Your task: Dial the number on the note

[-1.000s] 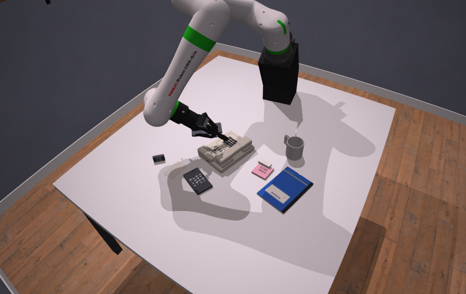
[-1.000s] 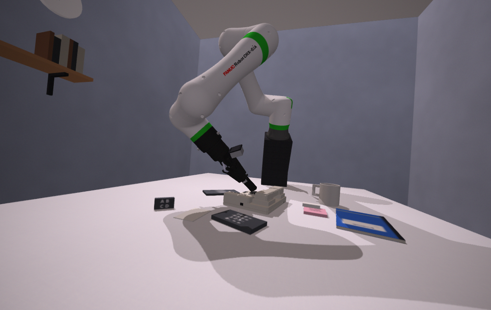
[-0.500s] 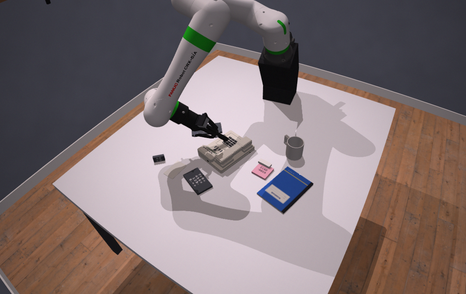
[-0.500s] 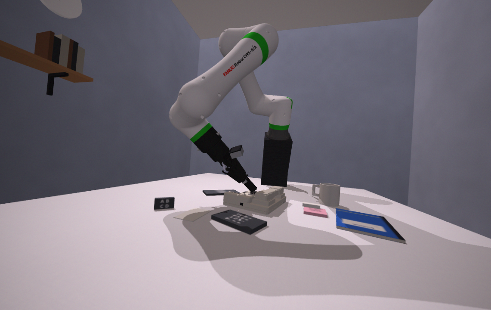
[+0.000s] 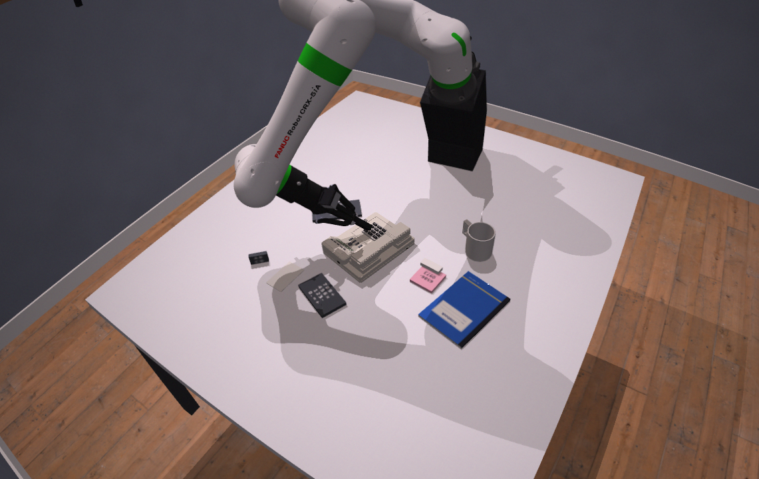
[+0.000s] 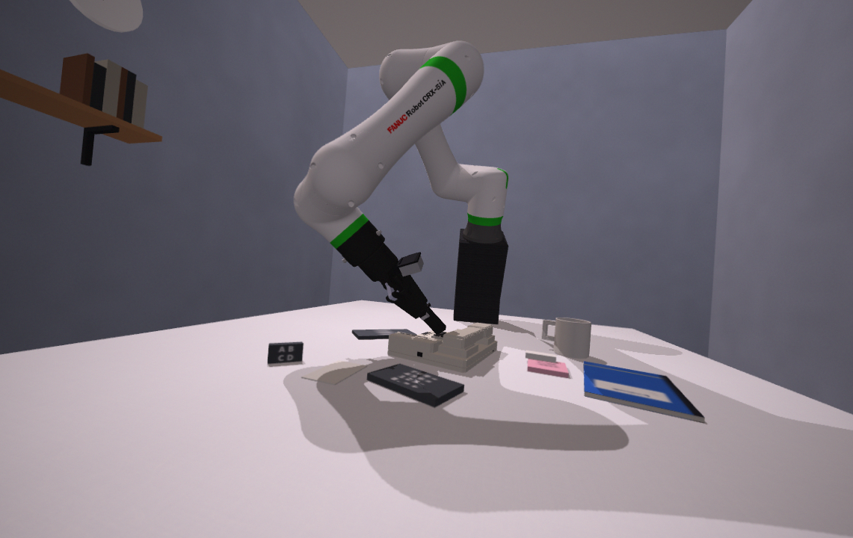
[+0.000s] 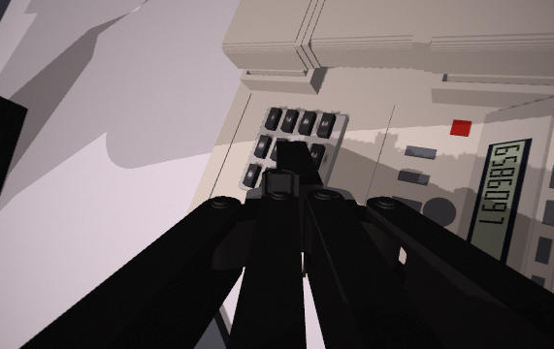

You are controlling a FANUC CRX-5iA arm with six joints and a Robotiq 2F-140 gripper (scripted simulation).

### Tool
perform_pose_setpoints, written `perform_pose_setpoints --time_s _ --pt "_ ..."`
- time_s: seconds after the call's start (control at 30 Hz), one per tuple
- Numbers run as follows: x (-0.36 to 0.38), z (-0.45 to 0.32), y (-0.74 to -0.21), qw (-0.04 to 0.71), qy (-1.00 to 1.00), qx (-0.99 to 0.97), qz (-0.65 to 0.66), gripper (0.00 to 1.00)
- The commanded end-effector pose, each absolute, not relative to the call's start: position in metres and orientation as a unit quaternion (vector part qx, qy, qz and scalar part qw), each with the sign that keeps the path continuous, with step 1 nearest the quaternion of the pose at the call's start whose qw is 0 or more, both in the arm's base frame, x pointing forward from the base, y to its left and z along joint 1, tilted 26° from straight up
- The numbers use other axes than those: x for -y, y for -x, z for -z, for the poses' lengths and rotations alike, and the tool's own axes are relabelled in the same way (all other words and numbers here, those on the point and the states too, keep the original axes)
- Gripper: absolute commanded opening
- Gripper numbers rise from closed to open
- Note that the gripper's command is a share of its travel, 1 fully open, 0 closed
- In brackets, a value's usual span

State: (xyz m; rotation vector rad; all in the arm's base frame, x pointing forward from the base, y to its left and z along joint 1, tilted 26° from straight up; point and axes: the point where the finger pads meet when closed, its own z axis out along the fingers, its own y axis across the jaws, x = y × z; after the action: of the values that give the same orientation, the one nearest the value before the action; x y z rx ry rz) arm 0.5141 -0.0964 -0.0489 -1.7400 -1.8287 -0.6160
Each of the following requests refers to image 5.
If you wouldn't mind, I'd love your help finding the blue notebook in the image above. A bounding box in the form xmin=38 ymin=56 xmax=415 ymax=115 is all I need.
xmin=418 ymin=271 xmax=510 ymax=348

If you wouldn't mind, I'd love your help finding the grey mug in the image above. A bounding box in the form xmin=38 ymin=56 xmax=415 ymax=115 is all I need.
xmin=462 ymin=220 xmax=496 ymax=262

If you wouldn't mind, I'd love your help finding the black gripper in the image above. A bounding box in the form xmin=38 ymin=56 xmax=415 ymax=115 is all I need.
xmin=295 ymin=179 xmax=373 ymax=230

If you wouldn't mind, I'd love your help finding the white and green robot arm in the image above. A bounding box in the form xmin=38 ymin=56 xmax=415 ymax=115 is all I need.
xmin=233 ymin=0 xmax=480 ymax=208

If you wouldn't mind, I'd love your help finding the pink sticky note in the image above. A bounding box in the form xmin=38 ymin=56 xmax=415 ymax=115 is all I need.
xmin=410 ymin=267 xmax=446 ymax=293

